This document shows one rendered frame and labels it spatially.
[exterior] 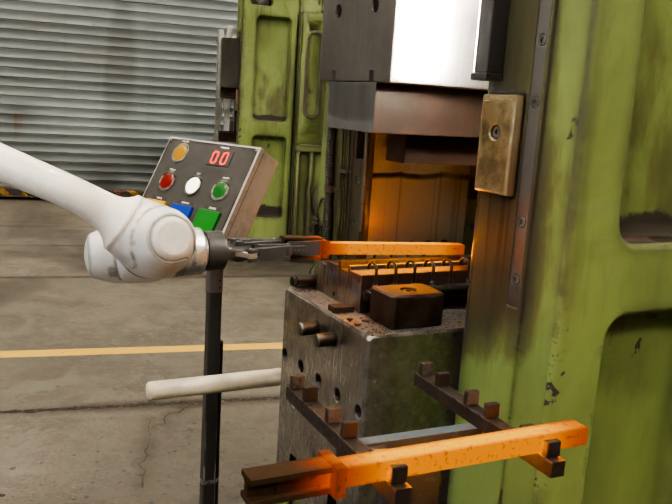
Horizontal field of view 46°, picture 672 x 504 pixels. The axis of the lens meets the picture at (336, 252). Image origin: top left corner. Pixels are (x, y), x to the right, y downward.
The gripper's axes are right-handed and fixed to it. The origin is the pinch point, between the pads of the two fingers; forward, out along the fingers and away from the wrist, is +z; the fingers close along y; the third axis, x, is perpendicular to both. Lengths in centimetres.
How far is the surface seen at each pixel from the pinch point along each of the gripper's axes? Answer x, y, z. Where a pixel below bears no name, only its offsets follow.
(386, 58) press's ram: 37.1, 10.4, 10.3
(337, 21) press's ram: 44.7, -10.5, 10.2
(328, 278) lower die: -8.6, -7.0, 9.7
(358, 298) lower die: -9.4, 6.6, 9.8
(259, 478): -8, 72, -37
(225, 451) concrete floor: -104, -122, 29
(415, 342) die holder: -14.1, 21.9, 14.1
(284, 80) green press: 38, -454, 186
